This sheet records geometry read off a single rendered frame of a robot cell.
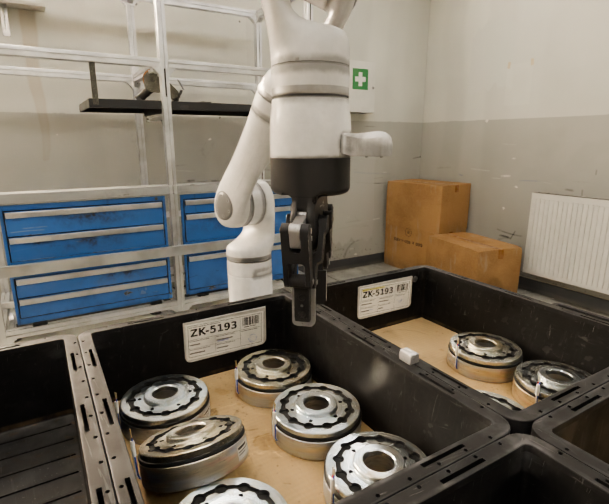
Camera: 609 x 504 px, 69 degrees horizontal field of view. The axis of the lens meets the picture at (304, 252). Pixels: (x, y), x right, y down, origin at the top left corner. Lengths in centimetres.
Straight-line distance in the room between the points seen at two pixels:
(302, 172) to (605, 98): 332
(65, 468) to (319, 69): 47
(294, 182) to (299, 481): 29
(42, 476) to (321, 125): 44
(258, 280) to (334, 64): 57
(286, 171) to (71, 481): 38
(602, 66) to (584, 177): 72
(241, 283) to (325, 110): 56
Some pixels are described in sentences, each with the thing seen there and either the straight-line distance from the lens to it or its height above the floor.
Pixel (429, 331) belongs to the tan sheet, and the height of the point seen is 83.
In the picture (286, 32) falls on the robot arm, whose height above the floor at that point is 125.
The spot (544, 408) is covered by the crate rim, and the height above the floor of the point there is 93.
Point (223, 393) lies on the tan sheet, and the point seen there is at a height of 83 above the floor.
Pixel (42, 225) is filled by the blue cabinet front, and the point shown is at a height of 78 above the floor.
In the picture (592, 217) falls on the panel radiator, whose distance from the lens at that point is 353.
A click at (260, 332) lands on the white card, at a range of 68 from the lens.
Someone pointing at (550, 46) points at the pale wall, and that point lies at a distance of 389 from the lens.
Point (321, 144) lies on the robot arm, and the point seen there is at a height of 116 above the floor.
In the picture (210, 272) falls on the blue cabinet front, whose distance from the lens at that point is 257.
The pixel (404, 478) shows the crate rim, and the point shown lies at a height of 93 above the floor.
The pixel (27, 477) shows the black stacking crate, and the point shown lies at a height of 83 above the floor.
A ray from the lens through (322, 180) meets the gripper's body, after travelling 39.
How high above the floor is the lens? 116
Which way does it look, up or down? 14 degrees down
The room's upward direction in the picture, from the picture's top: straight up
